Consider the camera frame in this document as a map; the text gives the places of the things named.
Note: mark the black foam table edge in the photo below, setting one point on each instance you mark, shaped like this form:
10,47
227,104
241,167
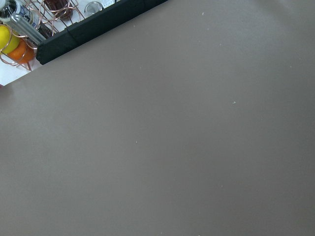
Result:
88,29

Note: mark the orange fruit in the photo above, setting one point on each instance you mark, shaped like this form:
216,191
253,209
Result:
23,53

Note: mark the yellow lemon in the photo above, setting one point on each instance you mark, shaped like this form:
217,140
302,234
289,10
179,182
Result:
8,41

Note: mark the copper wire bottle rack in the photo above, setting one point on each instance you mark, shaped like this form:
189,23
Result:
47,16

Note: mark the aluminium frame post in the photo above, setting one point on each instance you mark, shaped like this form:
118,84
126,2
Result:
23,28

